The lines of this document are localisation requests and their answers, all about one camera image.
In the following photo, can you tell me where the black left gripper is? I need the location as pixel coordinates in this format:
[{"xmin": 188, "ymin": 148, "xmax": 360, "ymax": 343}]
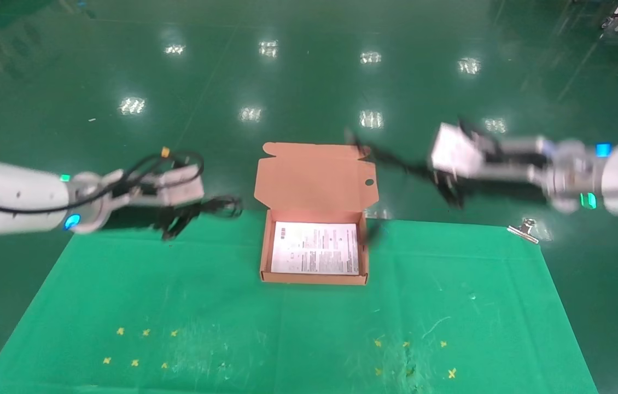
[{"xmin": 102, "ymin": 201, "xmax": 203, "ymax": 242}]

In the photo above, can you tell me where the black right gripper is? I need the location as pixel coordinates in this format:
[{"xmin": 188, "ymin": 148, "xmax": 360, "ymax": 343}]
[{"xmin": 430, "ymin": 169, "xmax": 549, "ymax": 210}]

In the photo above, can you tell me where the black data cable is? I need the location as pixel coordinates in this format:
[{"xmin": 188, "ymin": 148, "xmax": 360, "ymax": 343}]
[{"xmin": 191, "ymin": 195, "xmax": 243, "ymax": 221}]

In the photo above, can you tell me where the black wired mouse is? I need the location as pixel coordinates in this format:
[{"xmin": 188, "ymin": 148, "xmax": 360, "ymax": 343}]
[{"xmin": 343, "ymin": 127, "xmax": 438, "ymax": 184}]

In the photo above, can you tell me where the orange cardboard box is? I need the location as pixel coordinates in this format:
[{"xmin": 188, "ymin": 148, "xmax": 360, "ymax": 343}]
[{"xmin": 254, "ymin": 142, "xmax": 380, "ymax": 286}]

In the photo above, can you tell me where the metal binder clip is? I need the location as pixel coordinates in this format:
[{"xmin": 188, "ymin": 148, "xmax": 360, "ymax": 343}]
[{"xmin": 508, "ymin": 218, "xmax": 540, "ymax": 245}]

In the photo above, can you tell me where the white printed instruction sheet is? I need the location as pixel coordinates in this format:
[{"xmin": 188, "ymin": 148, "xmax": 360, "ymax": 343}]
[{"xmin": 271, "ymin": 222, "xmax": 360, "ymax": 275}]

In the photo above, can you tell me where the green table mat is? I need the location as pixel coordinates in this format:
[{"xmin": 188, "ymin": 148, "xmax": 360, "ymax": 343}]
[{"xmin": 0, "ymin": 211, "xmax": 599, "ymax": 394}]

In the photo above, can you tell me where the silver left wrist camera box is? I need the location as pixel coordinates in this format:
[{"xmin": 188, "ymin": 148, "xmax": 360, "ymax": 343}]
[{"xmin": 148, "ymin": 164, "xmax": 205, "ymax": 206}]

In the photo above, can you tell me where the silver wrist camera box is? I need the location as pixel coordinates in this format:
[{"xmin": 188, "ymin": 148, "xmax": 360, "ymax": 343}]
[
  {"xmin": 148, "ymin": 164, "xmax": 205, "ymax": 206},
  {"xmin": 430, "ymin": 123, "xmax": 486, "ymax": 177}
]

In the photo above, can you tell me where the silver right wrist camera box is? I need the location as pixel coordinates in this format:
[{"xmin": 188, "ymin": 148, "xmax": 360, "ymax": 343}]
[{"xmin": 430, "ymin": 123, "xmax": 486, "ymax": 177}]

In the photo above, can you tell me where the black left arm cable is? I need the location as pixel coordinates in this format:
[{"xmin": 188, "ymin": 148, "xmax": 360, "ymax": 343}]
[{"xmin": 0, "ymin": 148, "xmax": 205, "ymax": 219}]

